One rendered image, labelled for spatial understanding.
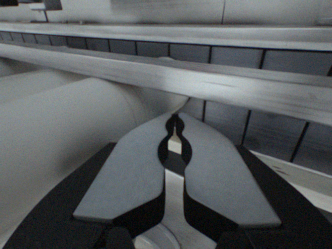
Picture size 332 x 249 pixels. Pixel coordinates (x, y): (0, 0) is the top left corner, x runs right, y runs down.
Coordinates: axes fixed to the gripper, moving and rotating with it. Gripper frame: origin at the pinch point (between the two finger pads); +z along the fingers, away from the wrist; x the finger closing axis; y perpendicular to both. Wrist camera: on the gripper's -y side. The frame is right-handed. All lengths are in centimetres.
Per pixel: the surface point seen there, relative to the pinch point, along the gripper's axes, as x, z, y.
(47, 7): -13.8, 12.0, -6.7
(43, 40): -18.8, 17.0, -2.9
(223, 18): 4.5, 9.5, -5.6
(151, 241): -3.3, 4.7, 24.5
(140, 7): -4.2, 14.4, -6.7
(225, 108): 4.4, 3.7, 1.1
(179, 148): 0.4, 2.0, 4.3
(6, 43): -13.7, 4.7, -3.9
